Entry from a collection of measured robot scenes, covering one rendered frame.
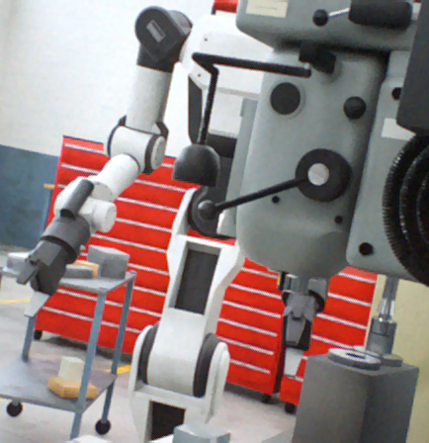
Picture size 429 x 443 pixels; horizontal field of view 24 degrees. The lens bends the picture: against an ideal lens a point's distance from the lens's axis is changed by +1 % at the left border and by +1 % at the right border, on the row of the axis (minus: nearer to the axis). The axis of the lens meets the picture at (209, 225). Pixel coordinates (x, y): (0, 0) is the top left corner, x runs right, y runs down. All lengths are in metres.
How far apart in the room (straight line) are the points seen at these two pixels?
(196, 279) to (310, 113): 0.91
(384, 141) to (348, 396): 0.53
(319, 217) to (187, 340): 0.84
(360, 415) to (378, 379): 0.07
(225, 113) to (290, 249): 0.84
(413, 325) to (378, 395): 1.49
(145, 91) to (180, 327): 0.56
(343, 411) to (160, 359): 0.57
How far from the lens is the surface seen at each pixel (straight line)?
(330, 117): 1.38
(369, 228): 1.33
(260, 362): 6.48
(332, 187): 1.33
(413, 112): 1.06
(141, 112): 2.34
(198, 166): 1.50
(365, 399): 1.69
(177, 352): 2.15
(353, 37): 1.36
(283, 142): 1.40
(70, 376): 4.64
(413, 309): 3.21
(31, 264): 2.02
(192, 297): 2.22
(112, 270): 4.75
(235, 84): 2.19
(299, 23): 1.39
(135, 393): 2.22
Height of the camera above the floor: 1.44
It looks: 3 degrees down
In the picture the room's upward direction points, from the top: 11 degrees clockwise
